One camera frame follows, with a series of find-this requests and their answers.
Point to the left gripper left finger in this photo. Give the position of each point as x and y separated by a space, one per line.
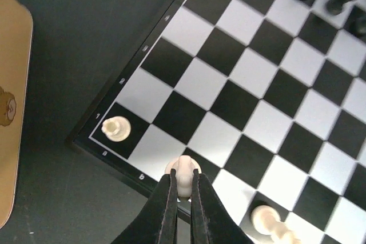
157 221

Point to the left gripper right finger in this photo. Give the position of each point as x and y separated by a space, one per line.
210 221

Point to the white knight piece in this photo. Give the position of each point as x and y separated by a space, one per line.
184 166

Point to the white rook piece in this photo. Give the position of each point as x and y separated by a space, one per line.
116 128

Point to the black and white chessboard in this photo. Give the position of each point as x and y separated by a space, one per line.
268 96

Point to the gold metal tin tray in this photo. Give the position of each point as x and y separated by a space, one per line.
16 40

